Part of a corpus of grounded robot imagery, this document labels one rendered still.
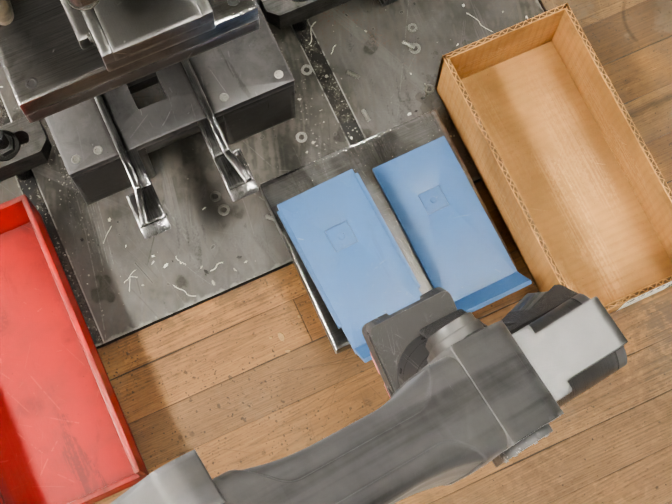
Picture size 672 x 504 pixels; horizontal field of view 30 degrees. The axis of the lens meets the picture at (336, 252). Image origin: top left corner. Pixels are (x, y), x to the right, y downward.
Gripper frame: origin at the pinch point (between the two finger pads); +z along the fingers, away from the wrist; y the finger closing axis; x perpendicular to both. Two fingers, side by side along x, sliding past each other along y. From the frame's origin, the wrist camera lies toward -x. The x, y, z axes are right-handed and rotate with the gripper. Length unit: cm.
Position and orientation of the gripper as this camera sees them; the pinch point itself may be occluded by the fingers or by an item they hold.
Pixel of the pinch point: (396, 337)
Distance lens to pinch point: 99.4
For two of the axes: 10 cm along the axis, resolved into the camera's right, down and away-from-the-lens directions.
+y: -3.9, -8.8, -2.8
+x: -8.8, 4.4, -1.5
